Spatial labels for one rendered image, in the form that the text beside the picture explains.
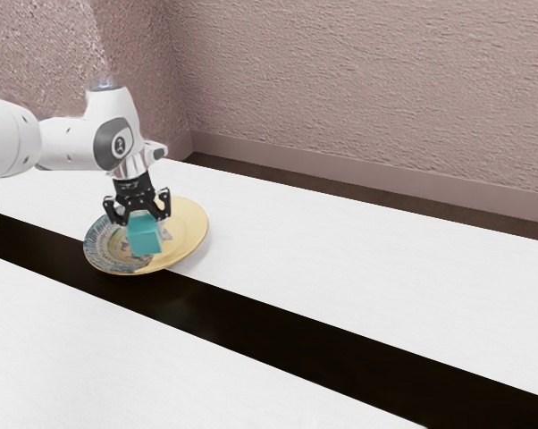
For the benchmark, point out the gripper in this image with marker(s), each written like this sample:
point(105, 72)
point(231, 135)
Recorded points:
point(132, 190)

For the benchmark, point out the teal block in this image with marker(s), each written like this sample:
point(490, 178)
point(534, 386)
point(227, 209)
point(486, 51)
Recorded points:
point(145, 237)

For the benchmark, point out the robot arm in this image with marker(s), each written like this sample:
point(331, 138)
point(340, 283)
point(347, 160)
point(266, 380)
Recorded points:
point(72, 143)

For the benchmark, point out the yellow patterned plate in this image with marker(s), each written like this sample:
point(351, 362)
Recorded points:
point(188, 232)

